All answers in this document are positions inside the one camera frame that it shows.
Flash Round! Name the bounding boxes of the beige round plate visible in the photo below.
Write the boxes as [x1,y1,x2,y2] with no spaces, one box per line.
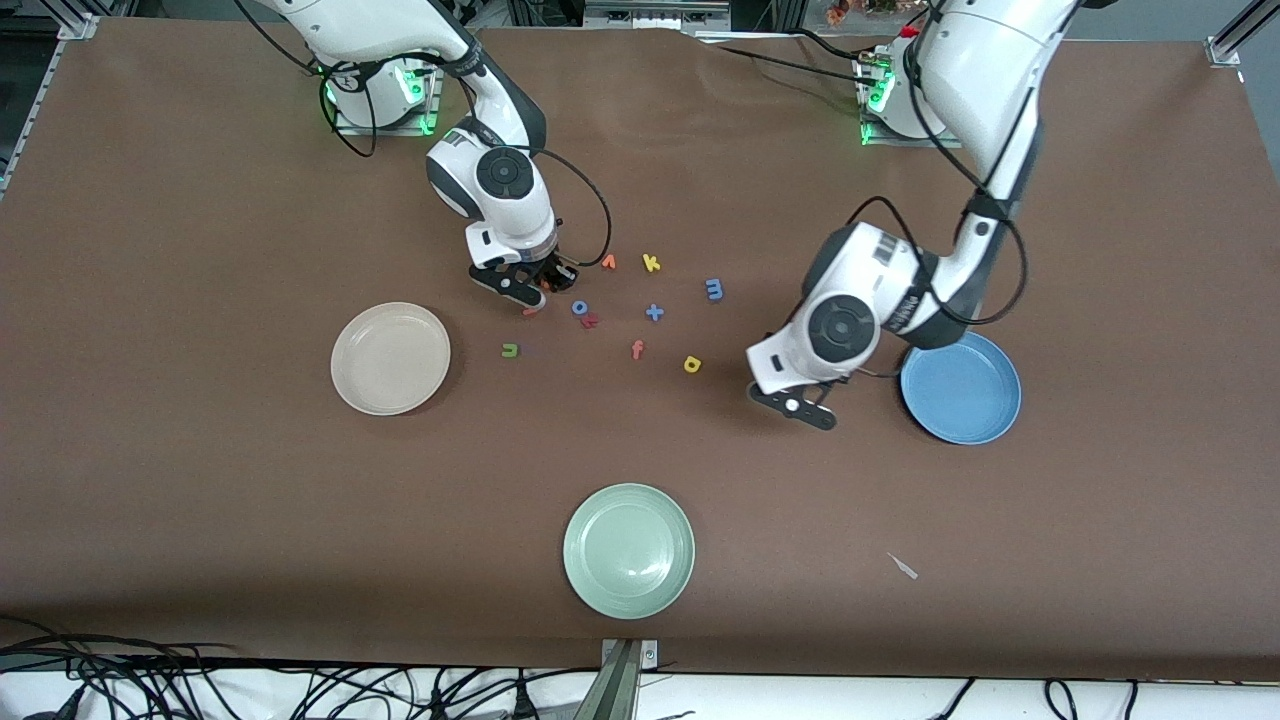
[330,301,452,417]

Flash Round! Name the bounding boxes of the green round plate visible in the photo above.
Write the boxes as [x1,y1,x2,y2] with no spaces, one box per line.
[562,483,697,621]

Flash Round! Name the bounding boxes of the blue round plate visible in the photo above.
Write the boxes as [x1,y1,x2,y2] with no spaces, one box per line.
[899,330,1023,446]

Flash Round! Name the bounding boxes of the aluminium table edge profile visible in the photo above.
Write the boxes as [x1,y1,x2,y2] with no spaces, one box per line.
[0,14,101,196]

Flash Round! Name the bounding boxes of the aluminium profile corner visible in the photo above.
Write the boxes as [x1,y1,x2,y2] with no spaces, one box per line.
[1205,0,1280,69]

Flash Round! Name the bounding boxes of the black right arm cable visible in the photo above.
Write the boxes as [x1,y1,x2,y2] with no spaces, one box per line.
[235,0,613,269]

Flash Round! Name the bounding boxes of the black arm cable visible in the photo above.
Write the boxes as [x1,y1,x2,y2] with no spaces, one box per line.
[235,0,613,269]
[845,0,1031,379]

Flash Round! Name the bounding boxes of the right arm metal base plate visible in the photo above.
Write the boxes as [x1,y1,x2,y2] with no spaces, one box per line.
[332,55,447,137]

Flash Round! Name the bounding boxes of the black table cable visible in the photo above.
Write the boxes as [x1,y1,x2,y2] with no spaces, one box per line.
[712,44,873,83]
[775,27,886,63]

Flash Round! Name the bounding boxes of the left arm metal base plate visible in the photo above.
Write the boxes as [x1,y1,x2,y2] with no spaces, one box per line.
[858,52,967,150]

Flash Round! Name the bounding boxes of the grey metal mounting bracket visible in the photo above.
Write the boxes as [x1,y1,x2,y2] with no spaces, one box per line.
[573,638,661,720]

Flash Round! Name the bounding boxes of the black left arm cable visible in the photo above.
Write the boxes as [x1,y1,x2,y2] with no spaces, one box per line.
[845,0,1031,379]

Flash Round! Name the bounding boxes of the tangled black cables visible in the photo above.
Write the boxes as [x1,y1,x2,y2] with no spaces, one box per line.
[0,612,601,720]

